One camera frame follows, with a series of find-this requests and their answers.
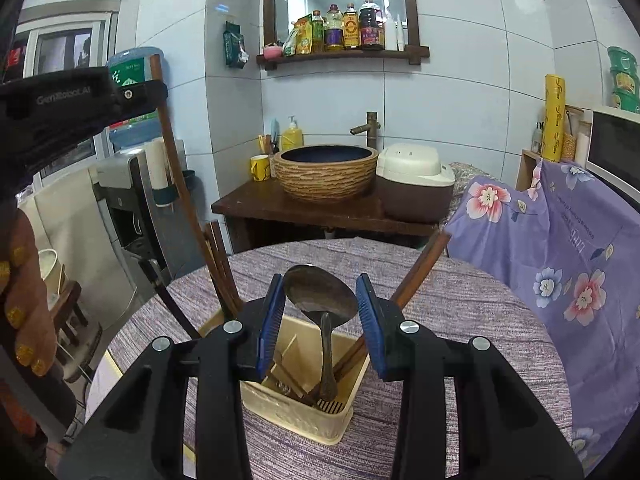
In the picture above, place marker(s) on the brown wooden chopstick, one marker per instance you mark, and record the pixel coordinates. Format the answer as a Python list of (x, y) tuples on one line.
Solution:
[(420, 270), (172, 150), (212, 255), (226, 260)]

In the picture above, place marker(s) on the bronze basin faucet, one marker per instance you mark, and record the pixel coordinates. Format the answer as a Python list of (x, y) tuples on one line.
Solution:
[(367, 127)]

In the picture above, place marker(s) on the window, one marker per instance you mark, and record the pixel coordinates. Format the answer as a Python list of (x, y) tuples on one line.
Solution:
[(60, 50)]

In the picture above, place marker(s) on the green seasoning bottle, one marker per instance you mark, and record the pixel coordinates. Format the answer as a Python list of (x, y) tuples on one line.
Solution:
[(318, 32)]

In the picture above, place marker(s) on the yellow mug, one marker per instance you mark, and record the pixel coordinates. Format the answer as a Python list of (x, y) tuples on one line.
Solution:
[(260, 167)]

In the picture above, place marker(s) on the person's left forearm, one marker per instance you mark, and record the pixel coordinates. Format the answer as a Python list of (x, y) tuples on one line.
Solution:
[(27, 310)]

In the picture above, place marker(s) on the white squeeze bottle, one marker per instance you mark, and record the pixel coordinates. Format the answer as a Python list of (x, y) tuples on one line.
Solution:
[(390, 30)]

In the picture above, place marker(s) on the yellow seasoning packet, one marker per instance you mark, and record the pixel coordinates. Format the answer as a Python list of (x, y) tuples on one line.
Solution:
[(303, 35)]

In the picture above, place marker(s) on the purple label oil bottle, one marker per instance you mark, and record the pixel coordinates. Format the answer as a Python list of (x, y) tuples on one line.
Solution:
[(334, 30)]

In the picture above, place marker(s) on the woven pattern wash basin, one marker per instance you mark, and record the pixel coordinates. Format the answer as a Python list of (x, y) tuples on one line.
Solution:
[(325, 175)]

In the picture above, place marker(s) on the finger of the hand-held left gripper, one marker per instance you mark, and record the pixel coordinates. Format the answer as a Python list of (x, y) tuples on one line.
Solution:
[(145, 97)]

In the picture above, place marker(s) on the plain steel spoon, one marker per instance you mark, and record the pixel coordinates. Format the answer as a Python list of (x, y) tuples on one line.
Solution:
[(320, 290)]

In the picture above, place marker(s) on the pink bowl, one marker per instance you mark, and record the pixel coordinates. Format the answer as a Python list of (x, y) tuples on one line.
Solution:
[(272, 51)]

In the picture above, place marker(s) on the white paper cup tube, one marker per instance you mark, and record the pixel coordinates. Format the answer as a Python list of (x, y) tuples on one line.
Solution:
[(156, 170)]

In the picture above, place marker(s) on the yellow wrap roll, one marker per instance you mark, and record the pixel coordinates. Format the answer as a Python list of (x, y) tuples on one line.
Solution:
[(555, 115)]

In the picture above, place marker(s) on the blue water jug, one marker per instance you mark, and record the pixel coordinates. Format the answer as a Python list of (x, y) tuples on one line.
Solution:
[(132, 70)]

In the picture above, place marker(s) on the grey water dispenser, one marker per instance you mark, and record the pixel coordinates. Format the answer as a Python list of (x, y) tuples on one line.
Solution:
[(130, 210)]

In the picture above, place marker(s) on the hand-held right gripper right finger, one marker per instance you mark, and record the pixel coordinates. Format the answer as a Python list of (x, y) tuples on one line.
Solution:
[(370, 330)]

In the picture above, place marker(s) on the wooden stool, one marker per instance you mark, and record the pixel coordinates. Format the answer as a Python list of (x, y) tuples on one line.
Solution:
[(75, 325)]

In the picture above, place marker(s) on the yellow label oil bottle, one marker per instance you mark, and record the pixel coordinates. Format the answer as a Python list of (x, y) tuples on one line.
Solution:
[(351, 27)]

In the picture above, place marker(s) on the cream plastic utensil holder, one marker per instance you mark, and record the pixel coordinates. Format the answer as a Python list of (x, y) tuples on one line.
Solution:
[(300, 420)]

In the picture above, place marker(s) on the black chopstick gold band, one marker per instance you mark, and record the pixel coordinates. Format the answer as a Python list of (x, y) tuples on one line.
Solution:
[(165, 295)]

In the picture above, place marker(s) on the light wooden box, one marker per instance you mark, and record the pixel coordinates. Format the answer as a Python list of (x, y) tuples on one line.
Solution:
[(527, 170)]

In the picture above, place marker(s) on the dark soy sauce bottle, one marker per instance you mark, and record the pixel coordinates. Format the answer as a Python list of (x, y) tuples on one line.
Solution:
[(371, 27)]

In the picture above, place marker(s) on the dark wooden counter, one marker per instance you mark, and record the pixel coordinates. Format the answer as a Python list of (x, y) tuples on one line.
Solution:
[(300, 215)]

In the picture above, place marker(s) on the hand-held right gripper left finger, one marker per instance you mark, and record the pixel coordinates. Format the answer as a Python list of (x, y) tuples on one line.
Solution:
[(270, 330)]

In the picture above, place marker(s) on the yellow soap bottle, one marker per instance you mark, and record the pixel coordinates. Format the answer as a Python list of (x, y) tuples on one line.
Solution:
[(292, 135)]

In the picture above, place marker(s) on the white microwave oven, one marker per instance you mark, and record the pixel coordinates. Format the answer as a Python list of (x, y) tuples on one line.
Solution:
[(617, 150)]

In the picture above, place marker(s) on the white brown rice cooker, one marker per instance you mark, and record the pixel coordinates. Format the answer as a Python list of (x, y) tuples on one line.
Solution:
[(415, 180)]

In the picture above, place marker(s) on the purple floral cloth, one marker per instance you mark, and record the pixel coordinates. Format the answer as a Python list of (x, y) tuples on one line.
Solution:
[(575, 240)]

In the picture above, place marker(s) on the stack of green bowls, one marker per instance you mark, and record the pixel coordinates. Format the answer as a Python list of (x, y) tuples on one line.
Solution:
[(625, 77)]

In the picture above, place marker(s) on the green hanging packet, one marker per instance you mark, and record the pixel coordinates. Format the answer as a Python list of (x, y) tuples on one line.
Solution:
[(235, 45)]

